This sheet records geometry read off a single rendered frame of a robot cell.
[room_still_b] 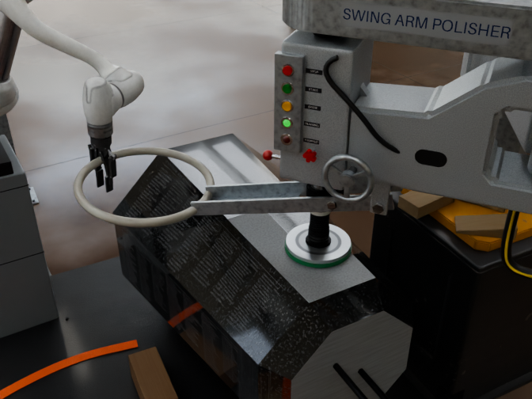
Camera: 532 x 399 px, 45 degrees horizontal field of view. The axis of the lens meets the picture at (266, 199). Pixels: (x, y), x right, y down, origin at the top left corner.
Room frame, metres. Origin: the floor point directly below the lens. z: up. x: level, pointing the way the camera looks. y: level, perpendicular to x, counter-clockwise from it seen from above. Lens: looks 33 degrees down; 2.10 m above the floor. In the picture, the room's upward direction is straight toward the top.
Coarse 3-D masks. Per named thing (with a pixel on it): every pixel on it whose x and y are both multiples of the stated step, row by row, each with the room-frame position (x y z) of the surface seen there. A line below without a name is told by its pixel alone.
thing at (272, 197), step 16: (224, 192) 1.88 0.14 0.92; (240, 192) 1.86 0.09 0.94; (256, 192) 1.84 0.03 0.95; (272, 192) 1.81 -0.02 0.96; (288, 192) 1.79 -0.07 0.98; (304, 192) 1.77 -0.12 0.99; (352, 192) 1.71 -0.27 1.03; (208, 208) 1.78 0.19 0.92; (224, 208) 1.76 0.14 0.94; (240, 208) 1.74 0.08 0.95; (256, 208) 1.72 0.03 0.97; (272, 208) 1.69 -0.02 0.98; (288, 208) 1.67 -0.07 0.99; (304, 208) 1.65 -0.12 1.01; (320, 208) 1.64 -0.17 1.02; (336, 208) 1.62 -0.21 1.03; (352, 208) 1.60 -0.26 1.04; (368, 208) 1.58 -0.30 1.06
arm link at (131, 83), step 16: (0, 0) 2.18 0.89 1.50; (16, 0) 2.19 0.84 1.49; (16, 16) 2.17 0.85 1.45; (32, 16) 2.19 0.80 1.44; (32, 32) 2.16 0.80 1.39; (48, 32) 2.18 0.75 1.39; (64, 48) 2.19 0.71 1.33; (80, 48) 2.22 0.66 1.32; (96, 64) 2.22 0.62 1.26; (112, 64) 2.25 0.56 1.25; (112, 80) 2.17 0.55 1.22; (128, 80) 2.20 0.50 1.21; (128, 96) 2.16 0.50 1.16
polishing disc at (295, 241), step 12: (300, 228) 1.77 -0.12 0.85; (336, 228) 1.77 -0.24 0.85; (288, 240) 1.70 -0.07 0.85; (300, 240) 1.70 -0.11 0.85; (336, 240) 1.70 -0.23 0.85; (348, 240) 1.70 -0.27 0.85; (300, 252) 1.64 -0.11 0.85; (312, 252) 1.64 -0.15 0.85; (324, 252) 1.64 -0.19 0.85; (336, 252) 1.64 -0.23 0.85; (348, 252) 1.65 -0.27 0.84
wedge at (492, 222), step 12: (456, 216) 1.93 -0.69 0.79; (468, 216) 1.92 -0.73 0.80; (480, 216) 1.90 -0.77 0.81; (492, 216) 1.89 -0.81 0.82; (504, 216) 1.88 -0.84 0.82; (456, 228) 1.86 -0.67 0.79; (468, 228) 1.84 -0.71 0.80; (480, 228) 1.83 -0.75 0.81; (492, 228) 1.82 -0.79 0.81; (516, 228) 1.80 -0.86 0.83
